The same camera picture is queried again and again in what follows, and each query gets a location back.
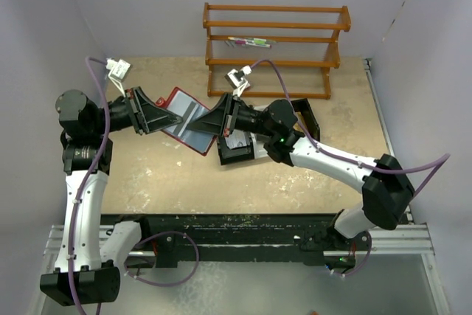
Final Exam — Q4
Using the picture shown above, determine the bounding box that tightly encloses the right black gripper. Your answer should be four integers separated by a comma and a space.
187, 92, 276, 137

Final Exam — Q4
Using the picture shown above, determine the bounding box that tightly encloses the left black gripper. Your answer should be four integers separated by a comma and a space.
91, 86, 182, 136

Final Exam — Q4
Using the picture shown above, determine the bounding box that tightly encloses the red leather card holder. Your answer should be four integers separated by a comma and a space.
155, 86, 218, 156

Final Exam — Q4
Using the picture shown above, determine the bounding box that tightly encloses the black and white organiser tray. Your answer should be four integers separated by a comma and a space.
217, 98, 321, 165

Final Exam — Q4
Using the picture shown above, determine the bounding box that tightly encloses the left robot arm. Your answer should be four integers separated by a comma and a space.
40, 87, 183, 306

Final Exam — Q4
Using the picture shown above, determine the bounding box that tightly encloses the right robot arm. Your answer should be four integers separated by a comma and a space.
188, 94, 415, 249

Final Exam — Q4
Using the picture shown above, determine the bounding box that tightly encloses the grey card in tray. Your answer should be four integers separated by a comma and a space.
224, 130, 248, 150

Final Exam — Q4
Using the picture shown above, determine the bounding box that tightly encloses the bundle of coloured pens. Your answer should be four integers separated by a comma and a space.
225, 36, 277, 49

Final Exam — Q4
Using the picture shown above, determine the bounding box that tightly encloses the wooden three-tier shelf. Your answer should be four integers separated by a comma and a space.
202, 3, 351, 100

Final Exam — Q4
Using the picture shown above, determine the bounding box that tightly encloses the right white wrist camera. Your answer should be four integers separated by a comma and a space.
225, 66, 252, 97

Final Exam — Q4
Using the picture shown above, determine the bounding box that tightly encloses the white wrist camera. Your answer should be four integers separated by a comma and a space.
105, 58, 131, 97
225, 66, 252, 97

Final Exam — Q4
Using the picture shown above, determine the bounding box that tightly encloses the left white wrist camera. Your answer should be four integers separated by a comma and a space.
105, 58, 131, 97

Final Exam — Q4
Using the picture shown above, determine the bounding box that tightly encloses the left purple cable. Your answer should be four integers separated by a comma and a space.
68, 56, 200, 315

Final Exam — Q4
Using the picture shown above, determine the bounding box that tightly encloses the purple cable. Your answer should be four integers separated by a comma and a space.
249, 58, 451, 279
68, 56, 200, 315

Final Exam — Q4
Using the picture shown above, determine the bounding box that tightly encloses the aluminium frame rail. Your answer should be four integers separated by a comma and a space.
44, 224, 434, 257

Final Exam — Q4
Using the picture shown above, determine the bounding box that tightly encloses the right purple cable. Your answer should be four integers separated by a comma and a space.
249, 58, 451, 279

